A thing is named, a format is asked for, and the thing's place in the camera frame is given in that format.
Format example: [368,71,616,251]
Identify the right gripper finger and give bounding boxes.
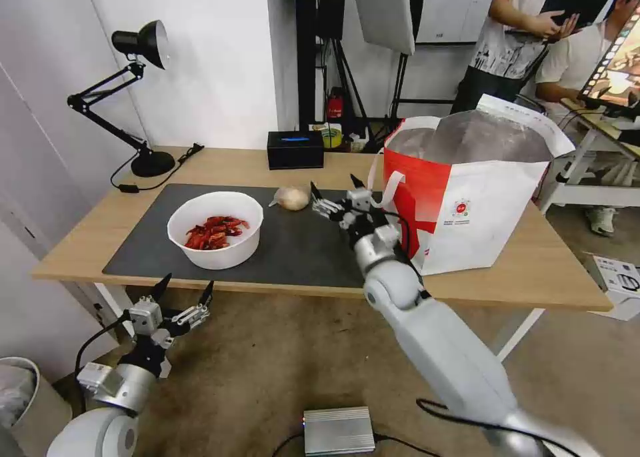
[349,174,374,199]
[309,180,347,223]

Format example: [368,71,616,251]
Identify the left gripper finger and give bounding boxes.
[167,280,215,338]
[140,273,173,308]

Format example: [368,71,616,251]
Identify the red white takeout bag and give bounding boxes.
[367,93,577,278]

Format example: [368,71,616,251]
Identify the grey trash bin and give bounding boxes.
[0,356,74,457]

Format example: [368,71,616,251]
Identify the black desk mat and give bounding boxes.
[102,183,403,289]

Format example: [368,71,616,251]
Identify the yellow green tape roll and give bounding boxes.
[321,125,345,151]

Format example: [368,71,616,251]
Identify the white round bowl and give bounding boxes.
[167,190,265,271]

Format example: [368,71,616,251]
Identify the black tissue box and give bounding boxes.
[266,129,325,171]

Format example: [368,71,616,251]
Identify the red crayfish shells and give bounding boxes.
[184,215,254,251]

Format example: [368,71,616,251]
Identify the red canister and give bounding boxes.
[326,87,347,123]

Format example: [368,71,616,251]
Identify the wooden table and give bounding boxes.
[31,145,615,364]

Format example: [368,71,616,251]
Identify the black desk lamp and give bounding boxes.
[67,19,177,178]

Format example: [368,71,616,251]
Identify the black light stand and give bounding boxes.
[295,0,401,133]

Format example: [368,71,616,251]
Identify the white softbox panel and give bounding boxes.
[349,0,417,56]

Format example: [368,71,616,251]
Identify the silver metal power box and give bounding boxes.
[301,406,377,456]

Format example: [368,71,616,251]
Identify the white notice board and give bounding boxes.
[413,0,502,45]

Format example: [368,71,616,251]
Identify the standing person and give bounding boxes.
[449,0,627,116]

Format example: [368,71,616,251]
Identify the seated person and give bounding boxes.
[533,0,640,119]

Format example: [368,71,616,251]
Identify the white cardboard box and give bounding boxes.
[581,250,640,323]

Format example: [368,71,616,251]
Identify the tilted display screen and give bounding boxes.
[573,5,640,109]

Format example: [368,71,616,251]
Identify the black folder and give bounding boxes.
[539,0,629,31]

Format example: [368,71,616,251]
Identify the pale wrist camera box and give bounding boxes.
[129,296,165,336]
[347,188,374,213]

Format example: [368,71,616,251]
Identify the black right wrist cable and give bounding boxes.
[383,210,433,300]

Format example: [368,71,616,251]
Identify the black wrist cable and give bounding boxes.
[383,210,433,300]
[73,314,134,414]

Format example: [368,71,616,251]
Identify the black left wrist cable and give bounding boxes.
[73,314,134,414]

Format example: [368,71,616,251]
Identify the black lamp power cable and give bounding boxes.
[109,143,204,195]

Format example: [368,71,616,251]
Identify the black floor cable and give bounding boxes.
[269,429,431,457]

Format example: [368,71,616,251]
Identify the white desk frame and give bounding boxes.
[539,95,640,213]

